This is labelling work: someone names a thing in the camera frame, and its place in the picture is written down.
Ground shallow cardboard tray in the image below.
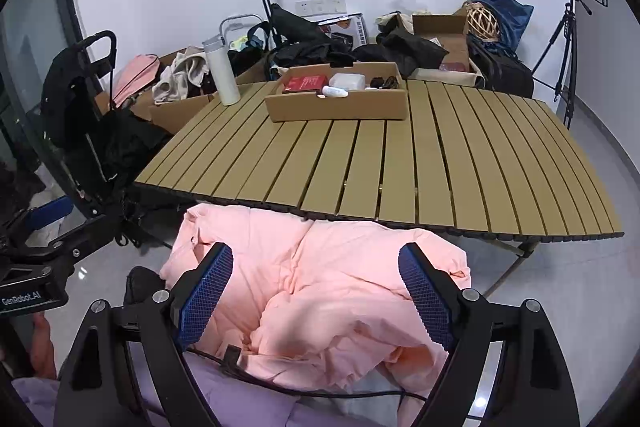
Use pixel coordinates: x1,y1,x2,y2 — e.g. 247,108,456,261
264,62,408,122

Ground pink jacket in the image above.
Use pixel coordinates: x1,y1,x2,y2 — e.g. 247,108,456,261
160,203,473,427

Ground red box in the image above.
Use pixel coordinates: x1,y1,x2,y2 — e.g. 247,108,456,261
281,75,329,95

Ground glass sliding door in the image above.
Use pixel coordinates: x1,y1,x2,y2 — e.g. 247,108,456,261
0,0,101,218

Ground black stroller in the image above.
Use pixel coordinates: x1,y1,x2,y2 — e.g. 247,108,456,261
40,30,171,248

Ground black power cable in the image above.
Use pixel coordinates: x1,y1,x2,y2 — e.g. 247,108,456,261
190,344,431,403

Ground lavender shirt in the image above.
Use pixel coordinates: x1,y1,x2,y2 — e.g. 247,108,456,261
145,349,401,427

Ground open cardboard box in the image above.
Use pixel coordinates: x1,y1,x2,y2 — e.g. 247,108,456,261
411,9,478,72

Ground translucent plastic box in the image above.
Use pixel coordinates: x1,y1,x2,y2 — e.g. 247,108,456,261
328,73,367,90

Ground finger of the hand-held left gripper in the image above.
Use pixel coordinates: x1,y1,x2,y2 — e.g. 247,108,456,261
10,219,108,275
0,196,76,248

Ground slatted folding table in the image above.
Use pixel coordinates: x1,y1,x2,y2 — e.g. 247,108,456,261
132,79,626,258

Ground pink backpack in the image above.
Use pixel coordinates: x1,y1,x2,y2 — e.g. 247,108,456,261
111,54,162,108

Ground cream cloth bag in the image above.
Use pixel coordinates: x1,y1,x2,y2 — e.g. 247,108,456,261
376,11,431,35

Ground printed product box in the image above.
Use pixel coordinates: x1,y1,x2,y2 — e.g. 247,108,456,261
317,13,369,48

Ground grey metal tube frame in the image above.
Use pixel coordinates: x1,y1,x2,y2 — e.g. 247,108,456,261
219,13,266,52

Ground white wall socket strip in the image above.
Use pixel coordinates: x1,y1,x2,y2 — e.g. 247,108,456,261
295,0,347,15

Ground black backpack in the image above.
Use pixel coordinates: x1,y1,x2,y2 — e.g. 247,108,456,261
470,34,535,98

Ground pile of black clothing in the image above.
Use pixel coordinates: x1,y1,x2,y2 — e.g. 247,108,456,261
270,4,356,68

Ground white thermos bottle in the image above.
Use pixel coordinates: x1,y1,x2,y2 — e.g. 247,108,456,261
202,34,242,106

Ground black jacket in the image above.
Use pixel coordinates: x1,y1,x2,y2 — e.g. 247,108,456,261
352,29,449,78

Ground black camera tripod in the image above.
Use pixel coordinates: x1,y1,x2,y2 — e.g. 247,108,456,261
531,0,608,130

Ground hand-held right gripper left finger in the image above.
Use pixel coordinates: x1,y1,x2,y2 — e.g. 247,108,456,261
56,242,235,427

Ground blue fabric bag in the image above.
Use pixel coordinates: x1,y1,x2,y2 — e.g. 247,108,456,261
472,0,535,55

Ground large cardboard box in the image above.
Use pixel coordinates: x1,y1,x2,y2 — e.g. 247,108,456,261
95,49,266,135

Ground beige crumpled clothes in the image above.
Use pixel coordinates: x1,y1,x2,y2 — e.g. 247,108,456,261
151,47,213,105

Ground person's left hand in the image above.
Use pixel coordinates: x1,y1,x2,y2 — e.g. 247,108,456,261
29,311,57,380

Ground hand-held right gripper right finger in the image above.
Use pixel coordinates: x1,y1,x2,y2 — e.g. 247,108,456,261
397,242,581,427

